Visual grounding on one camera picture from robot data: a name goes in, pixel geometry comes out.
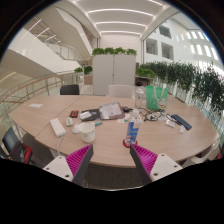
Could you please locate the white paper sheet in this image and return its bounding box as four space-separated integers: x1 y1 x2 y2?
28 103 45 109

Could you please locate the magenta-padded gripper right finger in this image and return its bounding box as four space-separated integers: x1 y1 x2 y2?
129 143 184 186

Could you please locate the white office chair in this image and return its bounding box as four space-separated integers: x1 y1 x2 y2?
107 84 135 99

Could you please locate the clear bottle with blue label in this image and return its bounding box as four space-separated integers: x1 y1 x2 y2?
125 108 141 146

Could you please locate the flat round red coaster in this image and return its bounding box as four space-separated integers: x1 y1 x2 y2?
122 138 138 149

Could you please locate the dark smartphone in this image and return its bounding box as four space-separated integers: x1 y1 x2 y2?
170 114 193 131

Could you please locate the white cabinet with plants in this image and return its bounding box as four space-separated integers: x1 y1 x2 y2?
91 47 138 97

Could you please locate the white mug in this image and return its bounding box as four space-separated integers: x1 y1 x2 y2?
78 122 97 144

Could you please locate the clear plastic water bottle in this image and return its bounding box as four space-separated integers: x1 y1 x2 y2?
134 86 145 109

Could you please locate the black tangled cable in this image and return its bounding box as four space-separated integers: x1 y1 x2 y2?
137 107 181 126

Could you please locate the black chair with red bag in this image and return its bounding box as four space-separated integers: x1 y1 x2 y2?
0 126 34 165

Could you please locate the black office chair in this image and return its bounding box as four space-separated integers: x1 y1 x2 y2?
59 83 81 96

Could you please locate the green plant hedge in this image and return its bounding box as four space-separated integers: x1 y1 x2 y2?
135 61 224 114

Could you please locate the green paper bag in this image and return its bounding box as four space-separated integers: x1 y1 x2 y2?
145 85 169 112

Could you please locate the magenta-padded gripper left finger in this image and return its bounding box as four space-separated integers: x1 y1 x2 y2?
42 143 95 187

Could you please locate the black folder with papers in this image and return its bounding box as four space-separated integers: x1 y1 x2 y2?
79 101 126 122

